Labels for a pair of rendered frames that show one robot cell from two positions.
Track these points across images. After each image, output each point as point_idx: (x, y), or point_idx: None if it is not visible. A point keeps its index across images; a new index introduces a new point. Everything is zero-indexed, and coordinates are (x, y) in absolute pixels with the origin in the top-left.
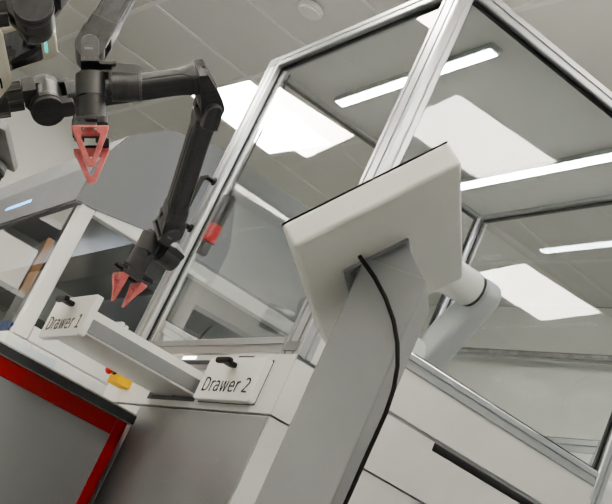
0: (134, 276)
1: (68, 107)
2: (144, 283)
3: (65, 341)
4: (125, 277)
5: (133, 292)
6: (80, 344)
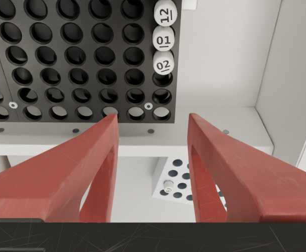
0: (184, 236)
1: None
2: None
3: (221, 80)
4: (274, 182)
5: (92, 160)
6: (210, 2)
